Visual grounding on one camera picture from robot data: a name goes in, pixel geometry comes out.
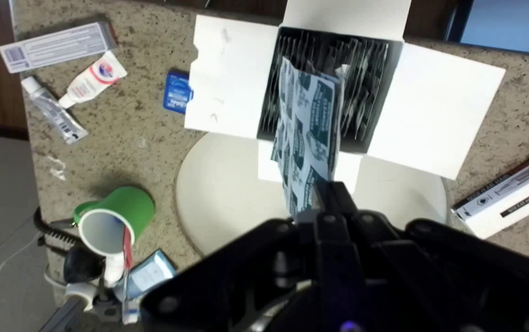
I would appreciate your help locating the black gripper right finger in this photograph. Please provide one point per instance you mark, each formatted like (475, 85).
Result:
(436, 277)

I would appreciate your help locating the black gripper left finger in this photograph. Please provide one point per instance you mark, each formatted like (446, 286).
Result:
(265, 264)

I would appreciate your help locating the white oval sink basin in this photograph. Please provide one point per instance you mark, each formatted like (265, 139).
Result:
(228, 196)

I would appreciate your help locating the white box with black stripe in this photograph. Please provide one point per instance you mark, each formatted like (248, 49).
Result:
(505, 196)

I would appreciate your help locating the white teal cardboard box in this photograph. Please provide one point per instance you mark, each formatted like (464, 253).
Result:
(228, 80)

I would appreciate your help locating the long white toothpaste box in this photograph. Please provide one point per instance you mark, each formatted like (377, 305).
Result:
(55, 49)

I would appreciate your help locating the blue white toothpaste tube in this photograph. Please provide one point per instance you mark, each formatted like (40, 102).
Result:
(151, 270)

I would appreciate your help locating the green cup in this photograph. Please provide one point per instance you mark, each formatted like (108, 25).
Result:
(127, 205)

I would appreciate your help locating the small blue floss container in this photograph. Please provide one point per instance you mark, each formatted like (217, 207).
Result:
(180, 93)

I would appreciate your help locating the grey electric toothbrush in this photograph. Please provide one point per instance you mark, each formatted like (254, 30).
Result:
(77, 307)

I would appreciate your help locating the stack of foil packet strips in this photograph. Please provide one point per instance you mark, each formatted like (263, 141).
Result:
(368, 85)

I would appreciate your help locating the white red toothpaste tube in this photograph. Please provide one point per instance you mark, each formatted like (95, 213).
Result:
(95, 80)

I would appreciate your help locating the small clear silver tube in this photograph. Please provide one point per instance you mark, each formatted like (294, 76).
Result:
(55, 111)

